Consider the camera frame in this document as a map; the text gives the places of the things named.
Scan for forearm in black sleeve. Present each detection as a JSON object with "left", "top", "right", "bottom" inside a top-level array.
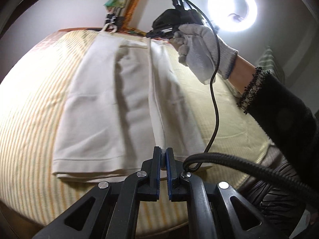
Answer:
[{"left": 229, "top": 56, "right": 318, "bottom": 183}]

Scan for colourful hanging cloth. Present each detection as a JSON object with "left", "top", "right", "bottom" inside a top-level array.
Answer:
[{"left": 102, "top": 0, "right": 140, "bottom": 33}]

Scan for silver black tripod legs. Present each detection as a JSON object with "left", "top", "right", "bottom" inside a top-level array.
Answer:
[{"left": 104, "top": 7, "right": 124, "bottom": 29}]

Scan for white cloth garment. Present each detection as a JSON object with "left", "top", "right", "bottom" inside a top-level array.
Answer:
[{"left": 52, "top": 32, "right": 205, "bottom": 182}]

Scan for thin black cable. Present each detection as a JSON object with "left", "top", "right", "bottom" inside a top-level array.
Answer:
[{"left": 184, "top": 0, "right": 221, "bottom": 172}]

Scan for right hand in white glove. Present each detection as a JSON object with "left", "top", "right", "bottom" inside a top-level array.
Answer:
[{"left": 170, "top": 24, "right": 238, "bottom": 85}]

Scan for black corrugated hose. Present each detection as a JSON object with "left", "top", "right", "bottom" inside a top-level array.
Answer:
[{"left": 182, "top": 152, "right": 312, "bottom": 192}]

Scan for green striped pillow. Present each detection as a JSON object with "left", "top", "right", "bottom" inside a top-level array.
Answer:
[{"left": 257, "top": 46, "right": 285, "bottom": 84}]

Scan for white ring light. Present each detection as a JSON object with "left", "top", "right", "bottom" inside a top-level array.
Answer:
[{"left": 207, "top": 0, "right": 258, "bottom": 32}]

